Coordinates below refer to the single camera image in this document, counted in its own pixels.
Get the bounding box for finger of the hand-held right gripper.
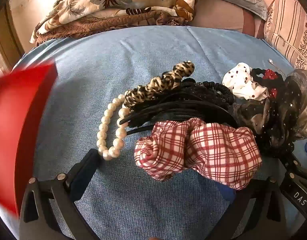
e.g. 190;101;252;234
280;152;307;189

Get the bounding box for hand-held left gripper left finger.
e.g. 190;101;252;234
19;148;101;240

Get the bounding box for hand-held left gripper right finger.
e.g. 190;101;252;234
213;176;287;240

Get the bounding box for white pearl bracelet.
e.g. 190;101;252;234
96;94;131;161

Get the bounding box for sheer grey scrunchie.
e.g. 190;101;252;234
233;70;307;153

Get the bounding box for red plaid scrunchie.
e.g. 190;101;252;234
134;117;262;190

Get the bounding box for red box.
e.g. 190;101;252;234
0;62;59;217

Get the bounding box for black hair claw clip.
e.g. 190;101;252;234
118;99;240;133

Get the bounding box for white polka dot scrunchie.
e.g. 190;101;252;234
222;62;270;101

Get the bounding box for red polka dot scrunchie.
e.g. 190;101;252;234
261;68;281;99

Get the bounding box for leopard print headband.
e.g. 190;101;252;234
123;60;195;109

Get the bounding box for small silver pendant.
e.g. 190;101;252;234
268;58;284;73

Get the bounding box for blue bed sheet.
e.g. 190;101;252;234
1;25;307;240

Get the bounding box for striped floral pillow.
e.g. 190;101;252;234
264;0;307;75

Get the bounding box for pink striped bed cover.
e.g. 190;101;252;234
186;0;302;40

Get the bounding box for leaf print quilt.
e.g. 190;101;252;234
30;0;197;46

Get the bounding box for black hair ties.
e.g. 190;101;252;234
156;78;220;105

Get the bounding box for wooden door frame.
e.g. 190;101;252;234
0;4;27;58

